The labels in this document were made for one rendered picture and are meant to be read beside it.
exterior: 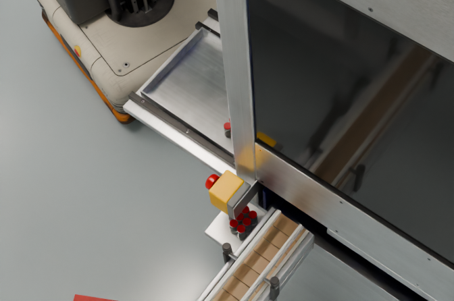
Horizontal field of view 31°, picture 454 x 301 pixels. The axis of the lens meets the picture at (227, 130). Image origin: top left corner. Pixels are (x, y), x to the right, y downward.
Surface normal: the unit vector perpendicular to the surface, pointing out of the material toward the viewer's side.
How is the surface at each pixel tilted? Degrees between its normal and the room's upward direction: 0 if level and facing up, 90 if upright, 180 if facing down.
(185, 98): 0
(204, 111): 0
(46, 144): 0
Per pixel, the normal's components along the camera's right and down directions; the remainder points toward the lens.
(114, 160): -0.06, -0.49
